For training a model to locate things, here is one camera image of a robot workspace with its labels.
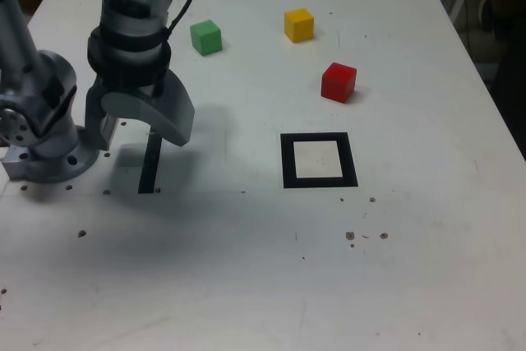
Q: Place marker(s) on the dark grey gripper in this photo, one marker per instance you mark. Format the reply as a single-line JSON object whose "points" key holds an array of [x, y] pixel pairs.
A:
{"points": [[151, 89]]}

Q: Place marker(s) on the green cube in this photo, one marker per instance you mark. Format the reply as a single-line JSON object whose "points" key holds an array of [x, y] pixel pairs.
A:
{"points": [[205, 38]]}

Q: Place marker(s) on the yellow cube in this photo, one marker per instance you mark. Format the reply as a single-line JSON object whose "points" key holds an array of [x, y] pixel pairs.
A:
{"points": [[299, 26]]}

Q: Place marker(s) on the red cube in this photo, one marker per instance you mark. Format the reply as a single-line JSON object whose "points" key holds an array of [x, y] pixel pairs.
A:
{"points": [[337, 84]]}

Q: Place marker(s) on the black tape square outline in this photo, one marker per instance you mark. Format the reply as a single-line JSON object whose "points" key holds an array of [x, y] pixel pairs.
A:
{"points": [[287, 162]]}

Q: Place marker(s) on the black tape strip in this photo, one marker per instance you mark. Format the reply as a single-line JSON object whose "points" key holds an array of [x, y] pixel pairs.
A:
{"points": [[148, 170]]}

